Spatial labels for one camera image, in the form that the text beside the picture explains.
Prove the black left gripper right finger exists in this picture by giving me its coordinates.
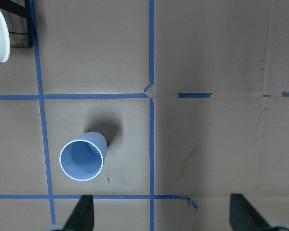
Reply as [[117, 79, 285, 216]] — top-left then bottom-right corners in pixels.
[[230, 193, 272, 231]]

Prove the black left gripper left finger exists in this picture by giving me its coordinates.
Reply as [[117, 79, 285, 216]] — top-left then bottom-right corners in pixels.
[[62, 195, 94, 231]]

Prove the blue plastic cup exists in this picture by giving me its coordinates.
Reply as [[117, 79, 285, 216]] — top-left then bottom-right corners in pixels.
[[59, 132, 108, 181]]

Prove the black wire mug rack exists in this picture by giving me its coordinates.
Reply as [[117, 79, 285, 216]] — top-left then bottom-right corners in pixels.
[[0, 0, 33, 48]]

